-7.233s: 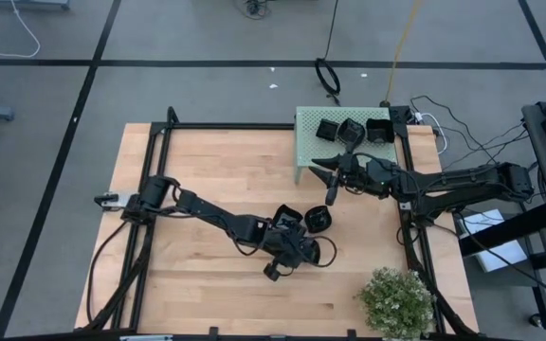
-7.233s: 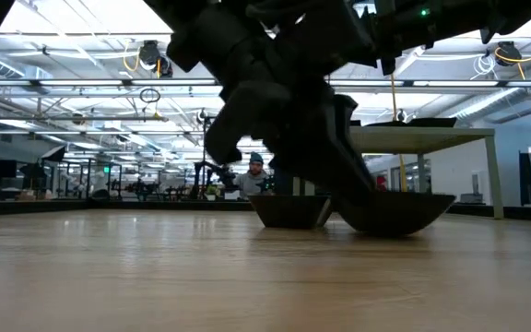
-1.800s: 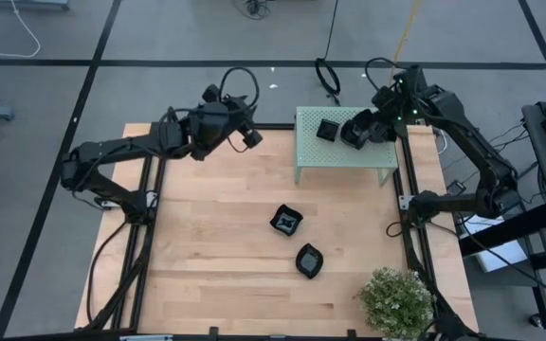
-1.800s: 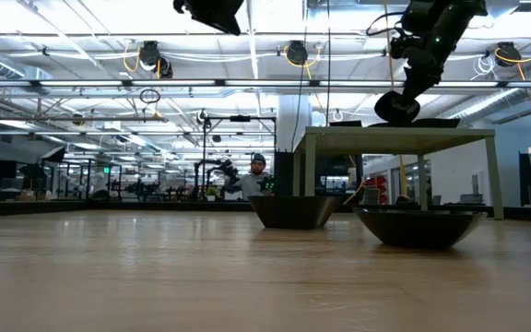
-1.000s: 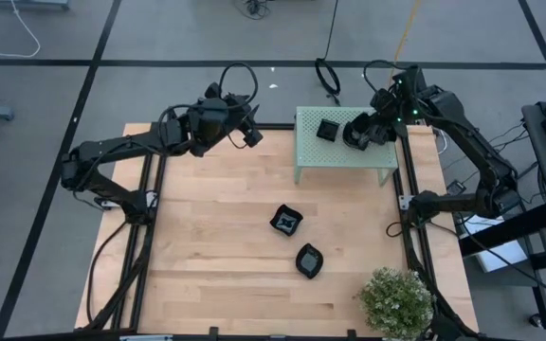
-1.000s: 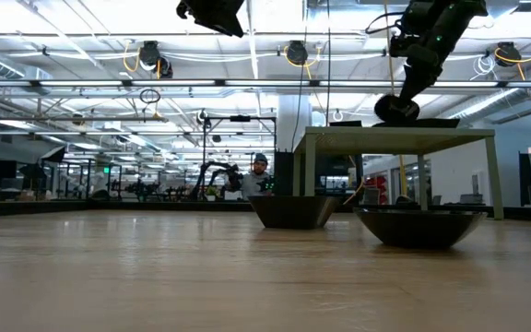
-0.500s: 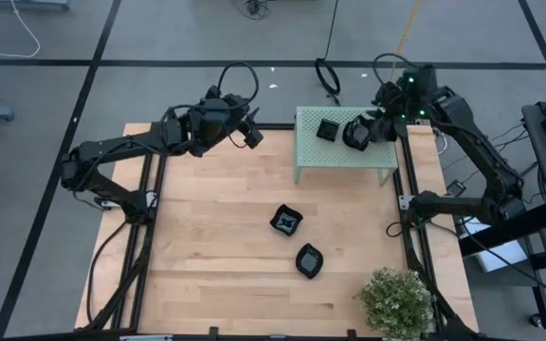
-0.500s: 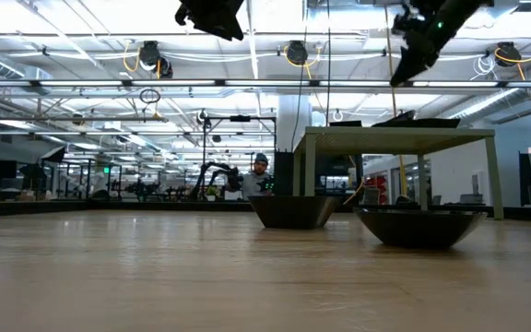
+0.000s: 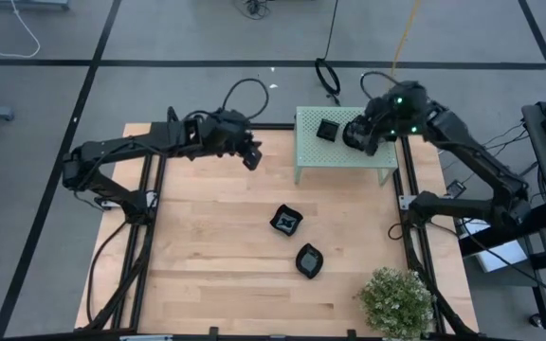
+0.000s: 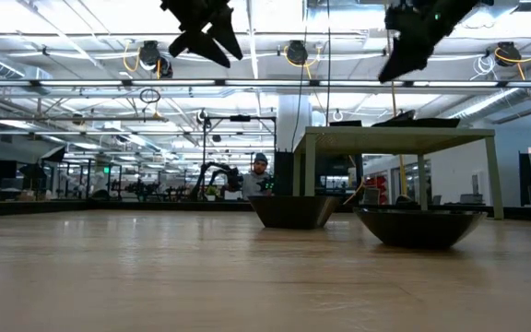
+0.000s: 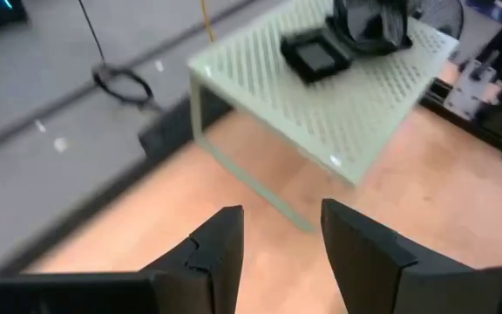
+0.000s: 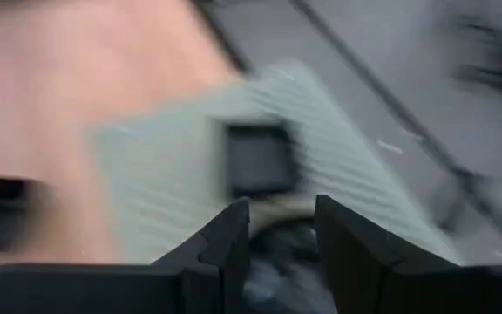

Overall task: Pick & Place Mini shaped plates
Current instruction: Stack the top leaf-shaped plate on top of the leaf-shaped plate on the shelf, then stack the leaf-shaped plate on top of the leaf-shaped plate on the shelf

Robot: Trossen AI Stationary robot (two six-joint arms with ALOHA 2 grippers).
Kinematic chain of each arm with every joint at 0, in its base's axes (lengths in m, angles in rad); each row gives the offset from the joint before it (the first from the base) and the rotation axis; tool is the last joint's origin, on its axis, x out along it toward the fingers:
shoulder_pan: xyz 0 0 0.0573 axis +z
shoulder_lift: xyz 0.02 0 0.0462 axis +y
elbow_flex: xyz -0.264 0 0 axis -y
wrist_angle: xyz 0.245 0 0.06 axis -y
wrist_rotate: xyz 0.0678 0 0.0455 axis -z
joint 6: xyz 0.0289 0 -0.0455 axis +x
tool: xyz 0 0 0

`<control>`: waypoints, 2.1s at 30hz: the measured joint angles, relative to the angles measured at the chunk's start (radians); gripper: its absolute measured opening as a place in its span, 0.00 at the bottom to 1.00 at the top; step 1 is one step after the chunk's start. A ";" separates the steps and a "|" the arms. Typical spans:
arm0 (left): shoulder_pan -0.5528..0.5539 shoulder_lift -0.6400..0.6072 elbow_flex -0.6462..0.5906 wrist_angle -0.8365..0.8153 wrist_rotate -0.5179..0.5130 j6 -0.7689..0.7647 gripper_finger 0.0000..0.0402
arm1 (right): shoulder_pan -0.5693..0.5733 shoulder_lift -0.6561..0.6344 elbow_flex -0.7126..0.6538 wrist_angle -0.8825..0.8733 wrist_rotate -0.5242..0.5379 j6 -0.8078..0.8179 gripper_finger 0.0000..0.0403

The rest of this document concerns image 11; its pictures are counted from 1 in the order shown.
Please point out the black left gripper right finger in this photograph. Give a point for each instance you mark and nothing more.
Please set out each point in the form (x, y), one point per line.
(373, 279)

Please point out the green-legged table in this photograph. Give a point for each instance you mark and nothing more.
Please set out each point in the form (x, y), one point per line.
(320, 113)

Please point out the silver mounting plate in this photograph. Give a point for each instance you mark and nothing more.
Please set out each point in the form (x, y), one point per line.
(469, 93)

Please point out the black small square mini plate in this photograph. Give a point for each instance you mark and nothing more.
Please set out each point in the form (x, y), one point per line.
(316, 59)

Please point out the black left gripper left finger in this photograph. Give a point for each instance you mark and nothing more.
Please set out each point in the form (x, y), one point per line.
(207, 279)

